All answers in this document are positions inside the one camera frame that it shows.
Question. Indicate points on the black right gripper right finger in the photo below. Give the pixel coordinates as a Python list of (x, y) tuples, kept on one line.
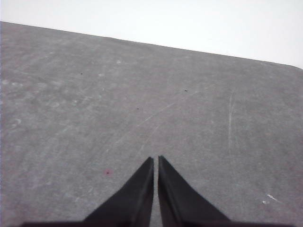
[(180, 203)]

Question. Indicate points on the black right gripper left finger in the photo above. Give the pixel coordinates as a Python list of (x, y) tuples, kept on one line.
[(132, 203)]

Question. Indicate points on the grey table cloth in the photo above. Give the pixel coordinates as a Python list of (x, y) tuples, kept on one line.
[(94, 94)]

